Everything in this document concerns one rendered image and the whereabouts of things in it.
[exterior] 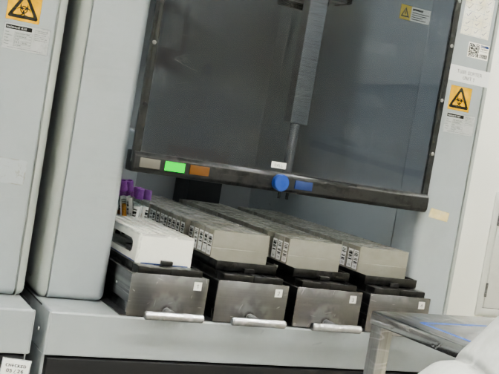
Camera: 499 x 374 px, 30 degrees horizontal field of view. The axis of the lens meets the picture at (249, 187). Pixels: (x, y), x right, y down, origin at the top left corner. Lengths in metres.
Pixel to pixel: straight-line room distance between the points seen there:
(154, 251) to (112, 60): 0.32
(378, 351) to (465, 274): 1.98
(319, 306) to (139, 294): 0.34
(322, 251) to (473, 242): 1.71
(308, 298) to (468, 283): 1.82
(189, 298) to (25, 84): 0.43
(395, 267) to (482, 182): 1.60
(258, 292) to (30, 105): 0.49
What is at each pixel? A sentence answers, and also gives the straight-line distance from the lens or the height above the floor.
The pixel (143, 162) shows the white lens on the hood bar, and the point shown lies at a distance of 1.55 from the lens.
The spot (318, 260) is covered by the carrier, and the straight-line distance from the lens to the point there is 1.73.
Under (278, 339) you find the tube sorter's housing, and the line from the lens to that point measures 1.64.
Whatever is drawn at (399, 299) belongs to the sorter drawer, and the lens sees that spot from 1.75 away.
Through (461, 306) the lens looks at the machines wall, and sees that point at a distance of 3.42.
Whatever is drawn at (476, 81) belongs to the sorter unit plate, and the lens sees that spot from 1.91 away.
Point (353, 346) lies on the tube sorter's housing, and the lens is 1.72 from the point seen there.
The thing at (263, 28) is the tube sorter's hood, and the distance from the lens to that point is 1.64.
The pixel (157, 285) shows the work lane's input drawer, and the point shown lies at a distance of 1.52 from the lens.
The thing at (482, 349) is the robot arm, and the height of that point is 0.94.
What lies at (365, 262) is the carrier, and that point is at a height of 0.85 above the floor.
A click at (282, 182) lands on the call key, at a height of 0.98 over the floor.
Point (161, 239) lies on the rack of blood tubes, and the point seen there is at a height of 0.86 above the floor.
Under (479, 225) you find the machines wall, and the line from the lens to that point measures 3.41.
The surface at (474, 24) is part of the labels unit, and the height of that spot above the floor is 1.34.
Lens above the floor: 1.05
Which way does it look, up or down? 3 degrees down
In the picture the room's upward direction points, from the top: 10 degrees clockwise
